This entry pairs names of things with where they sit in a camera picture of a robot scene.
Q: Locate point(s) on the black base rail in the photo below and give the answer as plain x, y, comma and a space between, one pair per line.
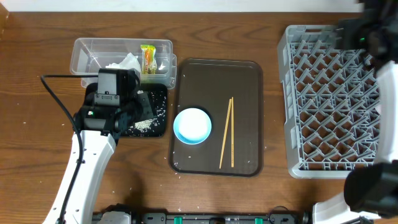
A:
121, 213

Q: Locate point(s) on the wooden chopstick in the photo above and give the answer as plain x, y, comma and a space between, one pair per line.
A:
225, 133
232, 131

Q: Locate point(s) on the black rectangular tray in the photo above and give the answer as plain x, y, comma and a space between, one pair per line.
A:
154, 94

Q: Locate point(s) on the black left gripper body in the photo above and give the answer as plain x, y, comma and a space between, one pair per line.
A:
136, 109

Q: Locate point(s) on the small light blue bowl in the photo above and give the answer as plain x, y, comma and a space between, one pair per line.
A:
192, 126

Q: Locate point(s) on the brown serving tray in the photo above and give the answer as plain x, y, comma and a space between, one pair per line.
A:
208, 85

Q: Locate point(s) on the orange green snack wrapper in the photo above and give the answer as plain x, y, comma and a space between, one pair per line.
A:
149, 64

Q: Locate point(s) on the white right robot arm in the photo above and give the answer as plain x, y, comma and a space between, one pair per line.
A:
370, 193

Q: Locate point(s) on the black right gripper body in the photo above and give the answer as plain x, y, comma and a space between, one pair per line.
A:
349, 37

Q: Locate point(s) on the white tissue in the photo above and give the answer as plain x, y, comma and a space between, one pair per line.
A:
130, 62

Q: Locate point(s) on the grey dishwasher rack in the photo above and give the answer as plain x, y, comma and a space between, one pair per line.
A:
331, 121

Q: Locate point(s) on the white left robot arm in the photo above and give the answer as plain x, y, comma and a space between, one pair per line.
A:
110, 107

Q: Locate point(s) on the clear plastic waste bin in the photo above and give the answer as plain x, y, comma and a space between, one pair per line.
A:
91, 54

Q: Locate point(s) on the pile of rice grains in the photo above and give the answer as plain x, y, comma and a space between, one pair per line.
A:
153, 127

